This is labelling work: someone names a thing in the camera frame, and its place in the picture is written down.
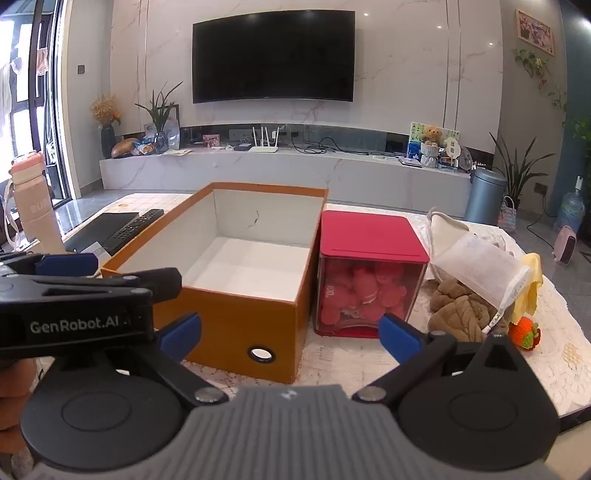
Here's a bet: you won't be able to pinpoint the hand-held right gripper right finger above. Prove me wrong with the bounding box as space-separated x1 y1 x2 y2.
352 313 533 408

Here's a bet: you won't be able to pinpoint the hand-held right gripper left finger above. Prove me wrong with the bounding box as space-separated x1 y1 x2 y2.
108 312 230 408

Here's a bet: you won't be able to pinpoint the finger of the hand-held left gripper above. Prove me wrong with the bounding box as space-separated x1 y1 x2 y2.
0 251 100 278
0 269 184 303

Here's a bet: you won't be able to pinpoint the orange cardboard box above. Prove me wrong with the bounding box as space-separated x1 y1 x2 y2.
100 182 328 385

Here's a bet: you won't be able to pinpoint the brown knitted scarf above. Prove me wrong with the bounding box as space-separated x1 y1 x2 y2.
427 277 497 343

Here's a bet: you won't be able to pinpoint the white mesh pouch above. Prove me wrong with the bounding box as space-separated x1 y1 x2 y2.
430 235 536 330

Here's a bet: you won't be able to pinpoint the orange crochet fruit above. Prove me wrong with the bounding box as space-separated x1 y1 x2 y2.
508 320 541 348

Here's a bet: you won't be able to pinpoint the yellow cloth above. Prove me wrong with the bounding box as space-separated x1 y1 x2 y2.
510 253 544 319

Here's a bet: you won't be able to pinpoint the person's left hand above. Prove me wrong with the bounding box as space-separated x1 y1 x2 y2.
0 357 45 462

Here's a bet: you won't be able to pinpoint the flat black device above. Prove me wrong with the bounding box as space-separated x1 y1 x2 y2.
65 212 140 254

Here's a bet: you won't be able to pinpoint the black remote control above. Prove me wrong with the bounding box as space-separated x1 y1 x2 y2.
105 209 165 252

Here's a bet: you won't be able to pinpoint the beige and pink water bottle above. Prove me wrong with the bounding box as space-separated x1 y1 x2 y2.
0 151 65 254

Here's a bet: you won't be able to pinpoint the pile of red plush toys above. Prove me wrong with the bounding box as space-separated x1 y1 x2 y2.
321 263 409 326

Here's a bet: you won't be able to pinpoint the dark vase with dried flowers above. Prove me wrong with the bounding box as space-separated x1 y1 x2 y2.
90 95 122 159

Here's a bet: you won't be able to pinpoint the clear plastic bag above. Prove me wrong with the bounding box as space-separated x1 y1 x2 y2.
480 228 520 254

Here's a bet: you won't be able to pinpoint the green plant in glass vase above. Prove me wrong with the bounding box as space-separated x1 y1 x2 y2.
135 82 184 154

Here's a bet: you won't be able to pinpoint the pink woven basket bag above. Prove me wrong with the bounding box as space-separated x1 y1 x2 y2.
496 196 516 234

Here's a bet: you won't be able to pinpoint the grey marble television console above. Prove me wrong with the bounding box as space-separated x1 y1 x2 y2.
99 147 472 217

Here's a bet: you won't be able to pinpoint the grey metal trash can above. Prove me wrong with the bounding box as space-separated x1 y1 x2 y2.
464 167 508 226

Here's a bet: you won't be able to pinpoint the white lace tablecloth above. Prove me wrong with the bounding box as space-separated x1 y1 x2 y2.
104 191 591 416

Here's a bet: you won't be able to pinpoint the white router with antennas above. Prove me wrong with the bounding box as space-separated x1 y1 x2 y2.
248 124 279 153

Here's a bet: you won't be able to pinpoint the glass sliding door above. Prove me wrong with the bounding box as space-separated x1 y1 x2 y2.
0 0 70 208

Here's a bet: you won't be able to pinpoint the pink space heater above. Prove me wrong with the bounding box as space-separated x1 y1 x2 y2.
553 225 578 265

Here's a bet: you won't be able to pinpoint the long-leaf potted plant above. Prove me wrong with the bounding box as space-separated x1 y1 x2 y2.
489 131 550 208

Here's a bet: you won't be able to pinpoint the brown teddy bear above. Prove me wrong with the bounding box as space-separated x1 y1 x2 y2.
421 124 444 167

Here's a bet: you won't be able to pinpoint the green and blue poster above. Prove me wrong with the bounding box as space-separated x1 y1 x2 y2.
409 122 461 162

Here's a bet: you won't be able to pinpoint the blue water jug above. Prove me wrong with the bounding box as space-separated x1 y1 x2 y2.
554 176 586 234

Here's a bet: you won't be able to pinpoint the bushy pothos plant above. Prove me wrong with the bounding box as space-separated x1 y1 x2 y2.
573 117 591 185

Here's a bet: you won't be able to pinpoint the hanging vine plant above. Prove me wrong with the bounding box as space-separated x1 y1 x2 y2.
514 48 568 127

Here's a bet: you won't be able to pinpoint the clear standing picture frame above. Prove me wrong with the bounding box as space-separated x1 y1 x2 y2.
152 104 180 148

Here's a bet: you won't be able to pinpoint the black power cable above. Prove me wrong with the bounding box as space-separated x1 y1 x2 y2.
526 191 561 250

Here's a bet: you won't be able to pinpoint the black cables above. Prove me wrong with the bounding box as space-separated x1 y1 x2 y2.
291 136 345 154

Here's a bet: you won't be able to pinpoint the black wall television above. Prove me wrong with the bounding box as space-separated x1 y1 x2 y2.
192 10 356 104

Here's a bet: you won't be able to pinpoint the framed wall picture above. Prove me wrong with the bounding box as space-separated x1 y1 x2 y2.
515 9 556 57

